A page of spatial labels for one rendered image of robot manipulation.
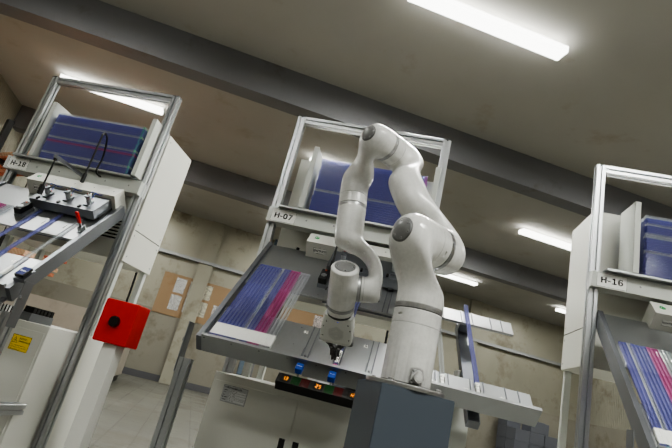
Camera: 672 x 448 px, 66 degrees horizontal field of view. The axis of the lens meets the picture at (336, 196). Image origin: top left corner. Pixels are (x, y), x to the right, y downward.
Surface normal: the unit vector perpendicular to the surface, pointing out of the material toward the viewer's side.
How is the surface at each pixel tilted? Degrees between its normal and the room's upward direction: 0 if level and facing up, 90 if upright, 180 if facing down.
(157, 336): 90
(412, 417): 90
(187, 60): 90
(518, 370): 90
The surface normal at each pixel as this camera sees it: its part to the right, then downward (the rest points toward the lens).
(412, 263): -0.52, 0.19
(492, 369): 0.26, -0.28
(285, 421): -0.10, -0.37
